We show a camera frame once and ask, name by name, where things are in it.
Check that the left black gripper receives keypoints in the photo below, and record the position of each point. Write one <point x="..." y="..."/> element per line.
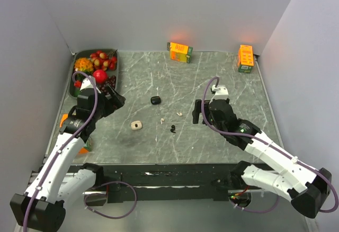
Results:
<point x="112" y="103"/>

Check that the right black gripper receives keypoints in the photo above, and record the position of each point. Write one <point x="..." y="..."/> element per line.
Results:
<point x="196" y="113"/>

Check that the beige earbud charging case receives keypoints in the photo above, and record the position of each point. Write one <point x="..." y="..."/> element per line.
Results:
<point x="136" y="125"/>

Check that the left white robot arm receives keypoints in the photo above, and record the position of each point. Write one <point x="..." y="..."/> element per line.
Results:
<point x="43" y="205"/>

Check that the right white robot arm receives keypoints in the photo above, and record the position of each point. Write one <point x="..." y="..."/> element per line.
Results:
<point x="304" y="186"/>

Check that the black earbuds pair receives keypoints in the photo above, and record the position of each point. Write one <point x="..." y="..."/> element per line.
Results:
<point x="173" y="129"/>

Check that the black earbud charging case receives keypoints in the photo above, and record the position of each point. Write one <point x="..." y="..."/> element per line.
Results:
<point x="155" y="100"/>

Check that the dark purple grape bunch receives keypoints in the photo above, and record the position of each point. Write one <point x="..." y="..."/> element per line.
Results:
<point x="110" y="81"/>

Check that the red apple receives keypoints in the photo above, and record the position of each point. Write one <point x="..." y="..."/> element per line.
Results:
<point x="100" y="76"/>

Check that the red cherry bunch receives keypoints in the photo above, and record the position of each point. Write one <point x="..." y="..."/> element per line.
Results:
<point x="105" y="60"/>

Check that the orange yellow flower pineapple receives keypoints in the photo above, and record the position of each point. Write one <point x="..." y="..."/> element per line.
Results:
<point x="84" y="65"/>

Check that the orange juice box left upper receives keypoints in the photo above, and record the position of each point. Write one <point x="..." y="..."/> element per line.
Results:
<point x="63" y="118"/>

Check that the orange juice box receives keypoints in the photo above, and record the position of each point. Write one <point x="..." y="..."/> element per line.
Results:
<point x="245" y="59"/>
<point x="179" y="52"/>
<point x="87" y="148"/>
<point x="63" y="118"/>

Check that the dark grey fruit tray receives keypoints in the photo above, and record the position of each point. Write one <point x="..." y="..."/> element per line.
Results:
<point x="74" y="88"/>

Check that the orange juice box back centre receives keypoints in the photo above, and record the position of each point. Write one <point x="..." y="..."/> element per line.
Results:
<point x="179" y="52"/>

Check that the orange juice box left lower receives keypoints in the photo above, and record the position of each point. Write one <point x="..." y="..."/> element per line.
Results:
<point x="87" y="148"/>

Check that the orange juice box back right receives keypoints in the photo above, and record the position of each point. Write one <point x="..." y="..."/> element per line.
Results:
<point x="245" y="59"/>

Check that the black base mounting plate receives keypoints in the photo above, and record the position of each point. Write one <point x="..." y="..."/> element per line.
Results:
<point x="151" y="182"/>

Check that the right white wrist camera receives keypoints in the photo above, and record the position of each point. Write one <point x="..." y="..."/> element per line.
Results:
<point x="219" y="92"/>

